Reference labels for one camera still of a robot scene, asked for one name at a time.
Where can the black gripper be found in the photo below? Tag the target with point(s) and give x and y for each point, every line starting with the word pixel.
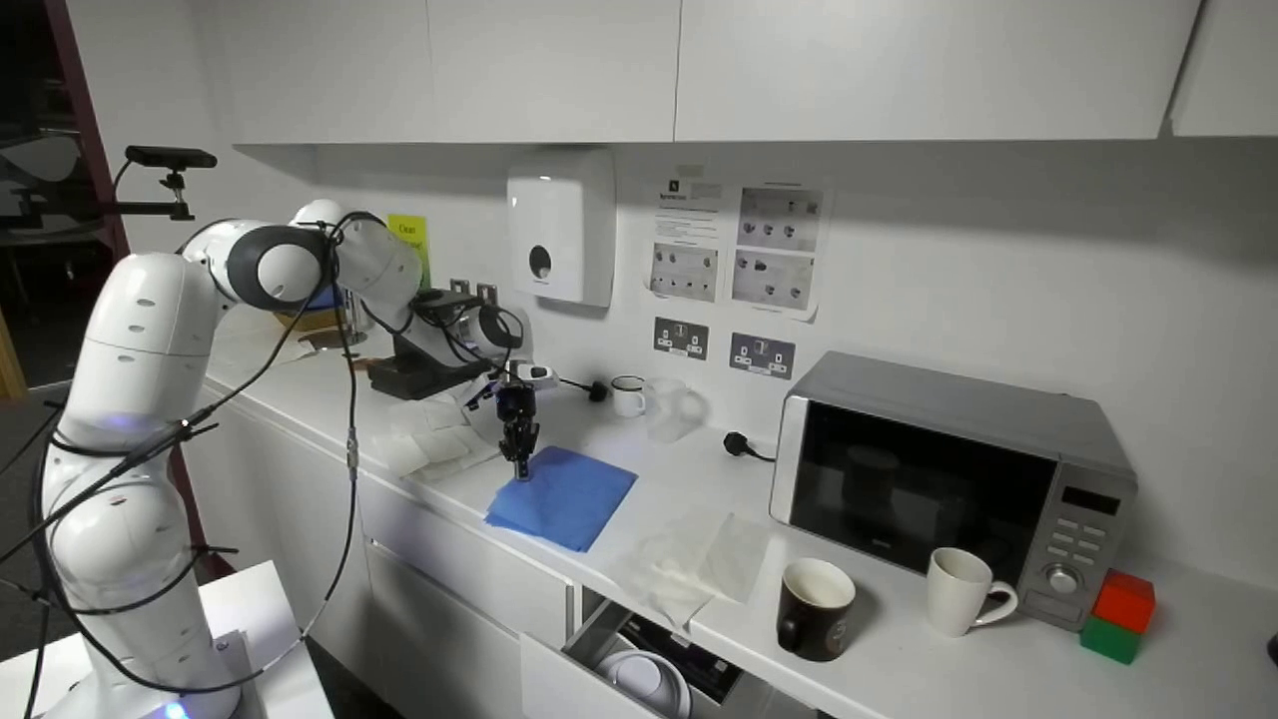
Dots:
pixel 518 404

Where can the blue cloth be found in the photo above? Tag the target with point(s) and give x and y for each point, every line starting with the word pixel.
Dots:
pixel 561 502

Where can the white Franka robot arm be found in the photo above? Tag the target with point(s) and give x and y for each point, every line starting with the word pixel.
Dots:
pixel 145 345

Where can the small white cup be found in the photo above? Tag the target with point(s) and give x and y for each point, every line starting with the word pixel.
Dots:
pixel 628 398

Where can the white lower cabinet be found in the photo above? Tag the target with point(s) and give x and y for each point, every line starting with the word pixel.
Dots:
pixel 439 613

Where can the white cabinet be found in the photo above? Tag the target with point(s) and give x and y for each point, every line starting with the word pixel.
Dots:
pixel 534 66
pixel 439 613

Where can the black microwave plug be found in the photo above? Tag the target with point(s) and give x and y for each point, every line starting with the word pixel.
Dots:
pixel 737 446

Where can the white paper towel dispenser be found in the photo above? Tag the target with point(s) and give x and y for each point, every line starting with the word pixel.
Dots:
pixel 561 227

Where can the brown-yellow pack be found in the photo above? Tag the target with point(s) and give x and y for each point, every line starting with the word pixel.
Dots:
pixel 326 328

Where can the photo instruction sheet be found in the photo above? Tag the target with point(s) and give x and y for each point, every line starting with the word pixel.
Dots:
pixel 778 216
pixel 770 281
pixel 684 271

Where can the white bowl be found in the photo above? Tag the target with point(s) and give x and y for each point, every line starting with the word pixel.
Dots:
pixel 645 679

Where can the open white drawer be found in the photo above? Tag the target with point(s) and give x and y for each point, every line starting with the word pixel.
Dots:
pixel 721 671

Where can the white notice with logo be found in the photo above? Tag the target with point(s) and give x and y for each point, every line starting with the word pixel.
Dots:
pixel 689 188

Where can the white robot table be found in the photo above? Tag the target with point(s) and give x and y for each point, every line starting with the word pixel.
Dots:
pixel 265 639

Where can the black mug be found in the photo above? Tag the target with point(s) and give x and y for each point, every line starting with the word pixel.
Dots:
pixel 816 613

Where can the white upper cabinet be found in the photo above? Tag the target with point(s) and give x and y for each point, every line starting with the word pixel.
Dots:
pixel 534 66

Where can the silver microwave oven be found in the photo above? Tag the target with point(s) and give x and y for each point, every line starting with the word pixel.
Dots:
pixel 930 482

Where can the white mug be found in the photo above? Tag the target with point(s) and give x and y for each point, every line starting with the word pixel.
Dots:
pixel 958 593

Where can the green block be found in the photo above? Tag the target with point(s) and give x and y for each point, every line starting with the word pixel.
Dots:
pixel 1106 645

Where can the red-orange block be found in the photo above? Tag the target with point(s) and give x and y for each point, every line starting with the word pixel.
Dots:
pixel 1126 601

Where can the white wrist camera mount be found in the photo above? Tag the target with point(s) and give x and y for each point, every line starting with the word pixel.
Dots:
pixel 530 371

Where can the silver wall socket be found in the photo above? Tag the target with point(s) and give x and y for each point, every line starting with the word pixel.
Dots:
pixel 484 291
pixel 460 284

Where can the double wall socket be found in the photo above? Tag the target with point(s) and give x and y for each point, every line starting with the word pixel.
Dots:
pixel 679 337
pixel 761 357

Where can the yellow-green wall sign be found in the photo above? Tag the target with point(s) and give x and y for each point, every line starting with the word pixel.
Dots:
pixel 407 227

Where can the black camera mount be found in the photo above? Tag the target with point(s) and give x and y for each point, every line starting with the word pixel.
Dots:
pixel 151 207

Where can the black stereo camera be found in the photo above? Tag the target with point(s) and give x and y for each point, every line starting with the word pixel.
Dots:
pixel 165 157

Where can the dark red door frame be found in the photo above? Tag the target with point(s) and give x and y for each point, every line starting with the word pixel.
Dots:
pixel 76 66

